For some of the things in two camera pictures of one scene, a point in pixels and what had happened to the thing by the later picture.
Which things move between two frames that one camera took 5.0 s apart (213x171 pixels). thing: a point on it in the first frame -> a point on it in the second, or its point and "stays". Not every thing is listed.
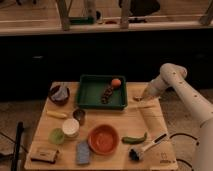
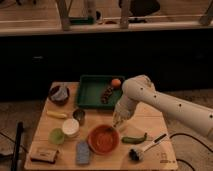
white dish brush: [135, 153] stays
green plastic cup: [56, 136] stays
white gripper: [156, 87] -> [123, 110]
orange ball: [116, 82] stays
